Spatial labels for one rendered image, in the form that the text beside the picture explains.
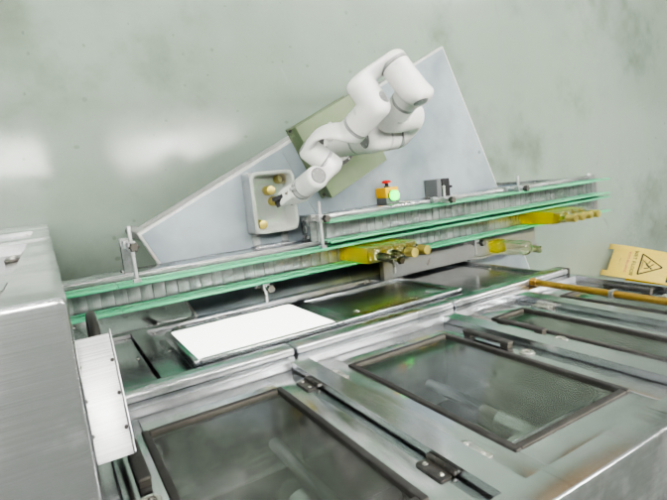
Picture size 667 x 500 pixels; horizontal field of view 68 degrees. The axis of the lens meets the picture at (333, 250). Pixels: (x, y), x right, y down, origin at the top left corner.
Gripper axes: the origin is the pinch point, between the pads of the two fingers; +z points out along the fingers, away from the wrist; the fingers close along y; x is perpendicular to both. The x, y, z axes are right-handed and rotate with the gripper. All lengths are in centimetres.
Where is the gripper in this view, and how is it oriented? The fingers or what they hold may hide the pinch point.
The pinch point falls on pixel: (285, 200)
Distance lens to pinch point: 178.1
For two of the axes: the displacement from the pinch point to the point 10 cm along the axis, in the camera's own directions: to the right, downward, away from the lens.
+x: -2.6, -9.6, 0.7
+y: 8.6, -1.9, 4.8
